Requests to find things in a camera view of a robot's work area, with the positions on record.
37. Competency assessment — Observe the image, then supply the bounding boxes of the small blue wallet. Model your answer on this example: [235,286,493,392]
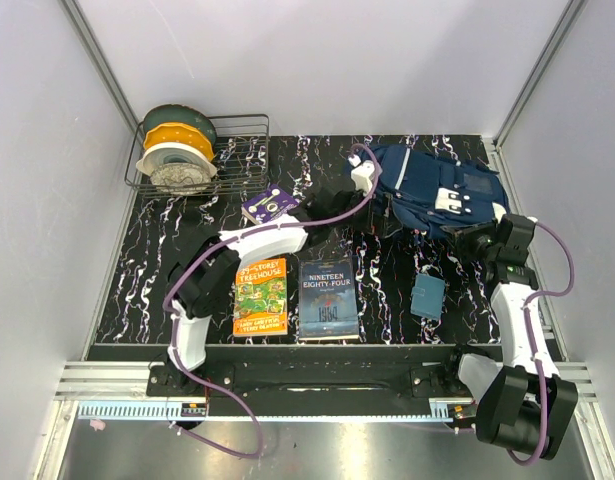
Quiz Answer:
[410,274,445,320]

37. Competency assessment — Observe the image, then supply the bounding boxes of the yellow plate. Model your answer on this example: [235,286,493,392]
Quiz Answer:
[143,122,215,161]

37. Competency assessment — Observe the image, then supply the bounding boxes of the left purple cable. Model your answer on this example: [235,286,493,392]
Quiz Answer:
[162,143,383,459]

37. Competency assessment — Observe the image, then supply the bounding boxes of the orange Treehouse book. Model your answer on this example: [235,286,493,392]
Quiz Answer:
[233,258,288,337]

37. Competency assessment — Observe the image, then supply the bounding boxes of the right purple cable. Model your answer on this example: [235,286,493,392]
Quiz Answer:
[454,222,576,467]

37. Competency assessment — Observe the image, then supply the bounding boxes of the white plate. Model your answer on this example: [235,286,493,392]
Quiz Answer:
[136,142,217,178]

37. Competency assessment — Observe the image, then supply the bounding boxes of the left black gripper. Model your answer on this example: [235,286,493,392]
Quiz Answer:
[330,186,401,240]

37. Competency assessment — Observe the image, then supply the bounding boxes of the aluminium front rail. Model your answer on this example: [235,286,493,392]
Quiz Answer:
[55,361,597,402]

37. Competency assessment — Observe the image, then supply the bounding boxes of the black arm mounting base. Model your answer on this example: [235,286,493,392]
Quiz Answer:
[146,343,503,419]

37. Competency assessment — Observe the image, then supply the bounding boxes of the grey patterned plate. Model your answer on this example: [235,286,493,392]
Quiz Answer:
[150,163,211,196]

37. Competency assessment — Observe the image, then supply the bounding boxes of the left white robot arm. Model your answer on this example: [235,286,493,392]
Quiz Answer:
[163,187,389,396]

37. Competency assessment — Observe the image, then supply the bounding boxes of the purple cable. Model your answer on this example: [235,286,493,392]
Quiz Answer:
[454,222,576,467]
[162,143,383,459]

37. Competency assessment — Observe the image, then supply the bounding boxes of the purple paperback book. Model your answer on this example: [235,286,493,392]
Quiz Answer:
[241,184,299,225]

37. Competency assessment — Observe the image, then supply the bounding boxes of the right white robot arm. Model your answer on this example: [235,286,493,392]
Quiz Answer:
[440,214,578,466]

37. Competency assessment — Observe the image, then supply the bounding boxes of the black wire dish rack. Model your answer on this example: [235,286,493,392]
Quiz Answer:
[123,113,270,198]

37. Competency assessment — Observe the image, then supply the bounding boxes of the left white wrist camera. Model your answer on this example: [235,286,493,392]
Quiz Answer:
[348,154,382,195]

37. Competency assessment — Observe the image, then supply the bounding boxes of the dark green plate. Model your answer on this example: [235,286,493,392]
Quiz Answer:
[143,104,217,150]

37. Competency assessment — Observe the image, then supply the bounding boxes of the navy blue student backpack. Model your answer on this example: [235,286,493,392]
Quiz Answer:
[351,144,509,239]

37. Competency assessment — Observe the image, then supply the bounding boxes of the dark blue 1984 book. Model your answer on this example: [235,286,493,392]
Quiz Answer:
[298,258,360,341]

